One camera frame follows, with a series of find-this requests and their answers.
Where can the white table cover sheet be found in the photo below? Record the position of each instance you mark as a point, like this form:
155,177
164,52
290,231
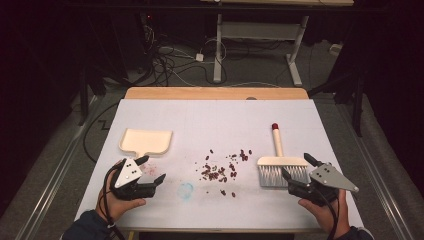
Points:
216,116

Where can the person's left hand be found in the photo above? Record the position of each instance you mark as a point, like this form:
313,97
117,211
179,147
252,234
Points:
116,206

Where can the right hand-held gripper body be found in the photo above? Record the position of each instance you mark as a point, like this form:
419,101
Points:
328,178

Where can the heap of red beans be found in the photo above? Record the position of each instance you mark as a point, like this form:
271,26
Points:
213,173

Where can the white power adapter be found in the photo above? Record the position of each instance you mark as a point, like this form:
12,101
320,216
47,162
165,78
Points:
199,57

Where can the metal floor rail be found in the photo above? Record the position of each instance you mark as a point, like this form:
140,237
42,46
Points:
376,173
56,180

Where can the white floor box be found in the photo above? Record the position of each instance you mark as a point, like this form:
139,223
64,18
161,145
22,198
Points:
335,49

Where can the cream plastic dustpan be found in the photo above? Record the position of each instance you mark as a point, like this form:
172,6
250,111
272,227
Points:
145,141

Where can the person's right hand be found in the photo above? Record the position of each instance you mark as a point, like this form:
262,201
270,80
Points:
321,213

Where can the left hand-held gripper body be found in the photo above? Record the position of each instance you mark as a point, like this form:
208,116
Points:
128,173

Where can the black metal stand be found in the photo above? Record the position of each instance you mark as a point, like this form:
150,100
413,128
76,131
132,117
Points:
83,100
358,106

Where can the white metal desk frame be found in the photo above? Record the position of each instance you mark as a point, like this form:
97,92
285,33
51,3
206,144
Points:
218,50

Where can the cream hand brush grey bristles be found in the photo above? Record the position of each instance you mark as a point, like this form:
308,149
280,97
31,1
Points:
278,161

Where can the wooden table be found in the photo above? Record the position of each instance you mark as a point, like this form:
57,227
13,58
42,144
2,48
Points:
216,93

